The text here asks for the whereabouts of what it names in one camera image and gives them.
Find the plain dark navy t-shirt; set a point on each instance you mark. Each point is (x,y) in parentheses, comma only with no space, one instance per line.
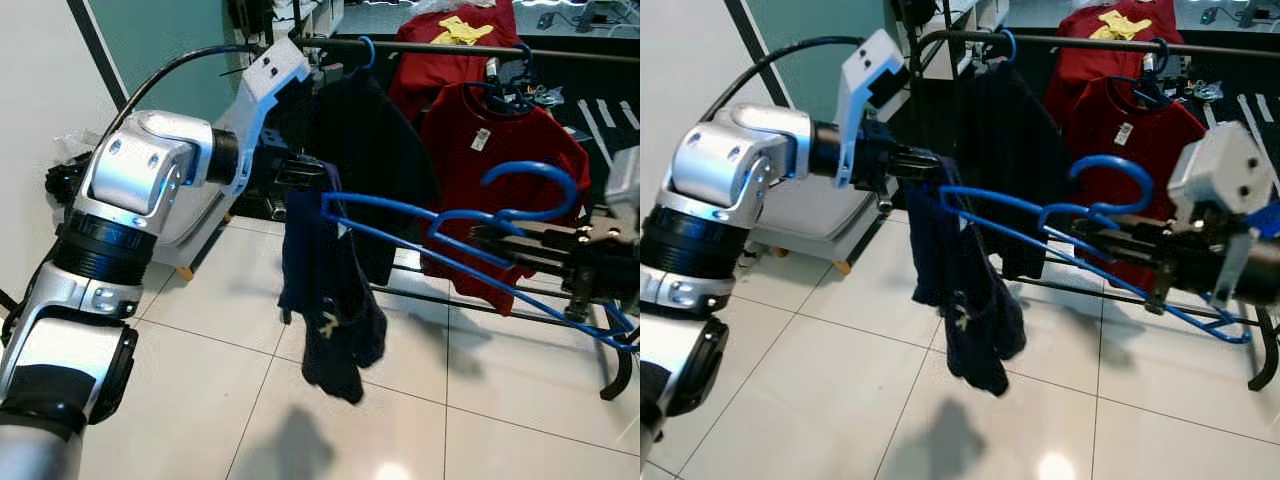
(370,150)
(1010,150)

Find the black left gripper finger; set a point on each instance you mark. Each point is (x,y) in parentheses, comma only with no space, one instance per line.
(315,172)
(920,163)

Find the white cabinet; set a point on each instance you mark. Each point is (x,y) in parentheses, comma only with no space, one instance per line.
(325,15)
(960,60)

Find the blue plastic hanger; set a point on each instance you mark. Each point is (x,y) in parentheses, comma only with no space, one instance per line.
(530,167)
(1012,45)
(372,52)
(1110,160)
(527,70)
(1163,55)

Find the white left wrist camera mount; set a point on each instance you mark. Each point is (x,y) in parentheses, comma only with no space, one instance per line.
(270,80)
(870,75)

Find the black metal clothes rack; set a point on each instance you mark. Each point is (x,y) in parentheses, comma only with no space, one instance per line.
(1040,40)
(590,54)

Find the red t-shirt with yellow print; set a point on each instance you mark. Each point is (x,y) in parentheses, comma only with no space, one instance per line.
(430,70)
(1075,60)

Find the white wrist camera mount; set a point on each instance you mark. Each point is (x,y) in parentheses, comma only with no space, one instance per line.
(270,80)
(1220,165)
(870,75)
(625,180)

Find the black bag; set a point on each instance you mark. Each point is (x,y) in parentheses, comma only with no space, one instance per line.
(65,180)

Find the navy t-shirt with gold logo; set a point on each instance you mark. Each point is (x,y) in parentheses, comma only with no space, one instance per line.
(960,300)
(325,290)

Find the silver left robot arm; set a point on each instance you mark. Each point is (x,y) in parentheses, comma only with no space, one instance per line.
(130,170)
(740,160)

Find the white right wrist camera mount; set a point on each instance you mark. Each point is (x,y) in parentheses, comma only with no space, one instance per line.
(1220,165)
(625,180)

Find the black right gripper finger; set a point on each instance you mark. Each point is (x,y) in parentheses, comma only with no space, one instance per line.
(520,236)
(1120,230)
(540,265)
(1135,257)

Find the red t-shirt with white tag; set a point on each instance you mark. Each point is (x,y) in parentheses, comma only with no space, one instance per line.
(1160,135)
(520,130)

